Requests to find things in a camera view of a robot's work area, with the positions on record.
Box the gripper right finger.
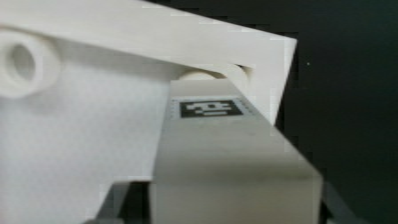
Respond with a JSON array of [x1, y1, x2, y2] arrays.
[[318, 188, 370, 224]]

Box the white desk tabletop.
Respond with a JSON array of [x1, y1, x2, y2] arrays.
[[0, 0, 297, 224]]

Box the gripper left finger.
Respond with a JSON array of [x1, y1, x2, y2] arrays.
[[87, 181, 151, 224]]

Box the white desk leg tagged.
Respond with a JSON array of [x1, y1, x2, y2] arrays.
[[149, 69, 323, 224]]

